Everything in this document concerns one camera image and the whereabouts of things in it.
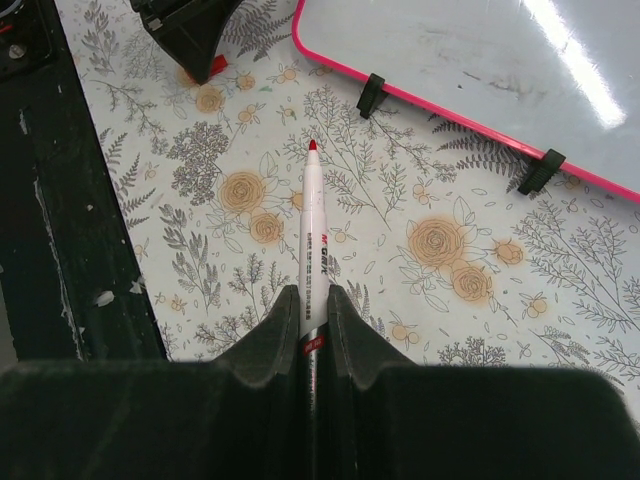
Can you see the white red whiteboard marker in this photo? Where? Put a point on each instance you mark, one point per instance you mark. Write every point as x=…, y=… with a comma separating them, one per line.
x=313, y=288

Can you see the red marker cap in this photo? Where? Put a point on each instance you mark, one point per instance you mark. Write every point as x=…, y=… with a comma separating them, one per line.
x=219, y=65

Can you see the pink framed whiteboard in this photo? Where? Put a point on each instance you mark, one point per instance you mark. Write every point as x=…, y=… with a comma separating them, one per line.
x=534, y=75

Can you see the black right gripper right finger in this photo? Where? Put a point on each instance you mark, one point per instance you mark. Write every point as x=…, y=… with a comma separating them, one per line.
x=395, y=419

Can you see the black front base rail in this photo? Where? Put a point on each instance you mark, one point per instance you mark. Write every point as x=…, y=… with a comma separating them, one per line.
x=70, y=283

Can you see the floral patterned table mat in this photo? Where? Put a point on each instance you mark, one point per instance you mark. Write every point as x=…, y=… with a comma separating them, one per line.
x=208, y=179

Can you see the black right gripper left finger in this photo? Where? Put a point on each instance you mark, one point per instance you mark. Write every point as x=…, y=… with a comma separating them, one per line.
x=234, y=417

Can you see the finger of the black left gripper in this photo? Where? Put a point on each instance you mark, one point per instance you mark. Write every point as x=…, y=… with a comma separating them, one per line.
x=189, y=31

